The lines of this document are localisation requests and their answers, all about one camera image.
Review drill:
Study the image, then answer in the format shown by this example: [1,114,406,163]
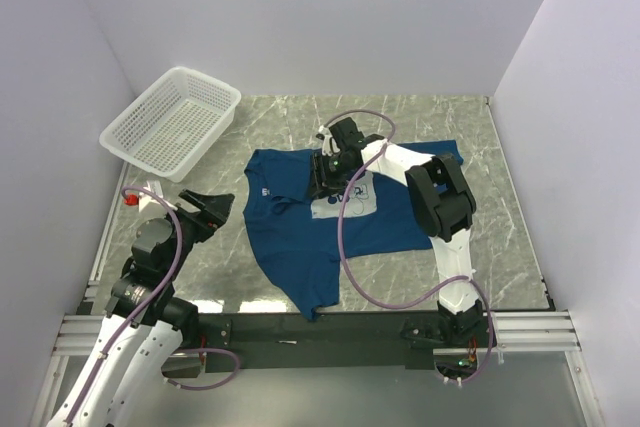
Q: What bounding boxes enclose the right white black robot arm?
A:
[308,113,485,346]

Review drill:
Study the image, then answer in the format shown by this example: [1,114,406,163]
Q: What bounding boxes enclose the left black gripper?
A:
[160,188,234,280]

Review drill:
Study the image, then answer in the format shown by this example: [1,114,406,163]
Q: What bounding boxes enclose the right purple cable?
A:
[319,109,499,386]

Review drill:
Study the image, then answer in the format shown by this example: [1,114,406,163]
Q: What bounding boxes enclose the white plastic mesh basket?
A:
[99,67,242,183]

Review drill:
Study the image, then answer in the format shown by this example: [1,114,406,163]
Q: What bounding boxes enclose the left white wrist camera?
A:
[123,180,167,219]

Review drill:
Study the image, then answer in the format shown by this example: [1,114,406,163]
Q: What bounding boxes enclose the blue mickey mouse t-shirt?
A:
[244,149,432,320]

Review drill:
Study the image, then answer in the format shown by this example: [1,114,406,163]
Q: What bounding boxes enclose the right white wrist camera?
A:
[316,125,341,157]

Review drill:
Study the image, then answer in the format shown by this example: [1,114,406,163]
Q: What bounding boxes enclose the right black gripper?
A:
[305,152,356,200]

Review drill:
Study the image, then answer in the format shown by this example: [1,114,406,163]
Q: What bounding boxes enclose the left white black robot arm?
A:
[48,186,235,426]

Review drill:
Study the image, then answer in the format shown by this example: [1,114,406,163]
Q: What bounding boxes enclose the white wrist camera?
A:
[316,125,341,157]
[123,180,167,219]

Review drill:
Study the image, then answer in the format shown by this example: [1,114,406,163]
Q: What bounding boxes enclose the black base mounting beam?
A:
[178,311,496,370]

